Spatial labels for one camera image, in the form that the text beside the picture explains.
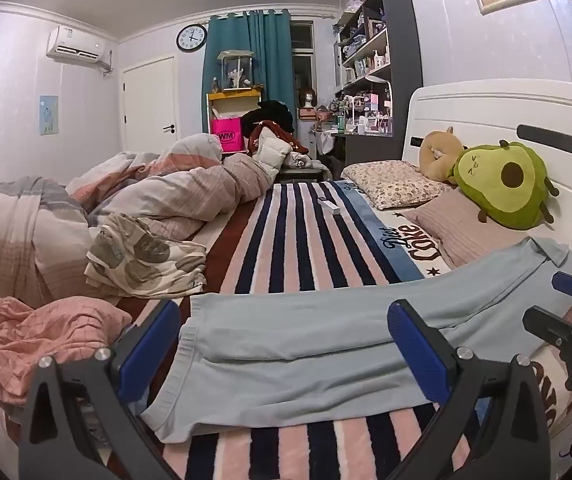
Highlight pink striped pillow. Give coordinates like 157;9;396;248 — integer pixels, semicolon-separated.
401;189;534;269

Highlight maroon patterned cloth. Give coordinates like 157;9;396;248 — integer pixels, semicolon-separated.
248;121;309;156

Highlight yellow shelf unit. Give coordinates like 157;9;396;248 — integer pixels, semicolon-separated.
206;86;264;136

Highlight round wall clock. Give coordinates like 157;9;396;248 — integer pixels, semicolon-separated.
176;24;208;53

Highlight grey clothing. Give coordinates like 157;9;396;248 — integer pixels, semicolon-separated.
286;152;324;171

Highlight pink striped duvet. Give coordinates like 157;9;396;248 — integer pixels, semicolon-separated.
0;133;279;306

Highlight light blue pants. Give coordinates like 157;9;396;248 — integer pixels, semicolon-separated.
141;236;572;443

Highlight glass display case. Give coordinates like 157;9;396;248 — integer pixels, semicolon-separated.
216;50;256;92

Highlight floral pillow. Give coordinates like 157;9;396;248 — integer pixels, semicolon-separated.
341;160;454;211

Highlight black garment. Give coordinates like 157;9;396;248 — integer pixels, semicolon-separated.
242;101;294;133

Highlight white puffer jacket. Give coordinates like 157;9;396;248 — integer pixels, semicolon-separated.
253;127;292;181

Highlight brown plush toy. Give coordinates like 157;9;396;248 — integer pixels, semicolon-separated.
418;127;467;181

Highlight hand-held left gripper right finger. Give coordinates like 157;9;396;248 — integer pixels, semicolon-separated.
387;300;552;480

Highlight striped plush blanket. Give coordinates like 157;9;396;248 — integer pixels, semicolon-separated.
116;180;572;480

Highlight pink shopping bag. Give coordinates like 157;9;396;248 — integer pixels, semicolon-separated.
210;117;245;152

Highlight white air conditioner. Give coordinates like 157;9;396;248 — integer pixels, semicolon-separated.
46;26;112;68

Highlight white headboard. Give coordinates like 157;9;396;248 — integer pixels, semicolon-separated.
401;79;572;281

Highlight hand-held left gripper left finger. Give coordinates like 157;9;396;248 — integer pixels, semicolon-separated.
18;300;182;480

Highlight wig on mannequin head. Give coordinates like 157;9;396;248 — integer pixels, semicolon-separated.
298;87;318;120

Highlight pink checked cloth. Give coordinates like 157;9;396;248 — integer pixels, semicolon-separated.
0;296;133;406

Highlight dark grey bench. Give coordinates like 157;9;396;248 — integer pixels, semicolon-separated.
278;167;328;186

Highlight white door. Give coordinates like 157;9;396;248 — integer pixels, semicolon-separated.
121;56;179;153

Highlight teal curtain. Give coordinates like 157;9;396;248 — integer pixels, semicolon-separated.
201;8;293;136

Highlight black curved strip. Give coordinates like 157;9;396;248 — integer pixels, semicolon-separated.
518;124;572;158

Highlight green avocado plush toy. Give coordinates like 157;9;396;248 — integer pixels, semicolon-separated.
448;140;560;231

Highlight window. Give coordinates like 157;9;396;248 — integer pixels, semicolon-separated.
290;20;317;111

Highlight small wall poster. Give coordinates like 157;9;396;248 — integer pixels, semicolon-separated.
39;95;60;136

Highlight beige grey-dotted cloth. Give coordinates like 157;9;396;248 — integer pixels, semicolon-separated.
84;212;208;297

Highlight dark grey bookshelf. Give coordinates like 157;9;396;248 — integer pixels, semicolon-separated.
333;0;424;171

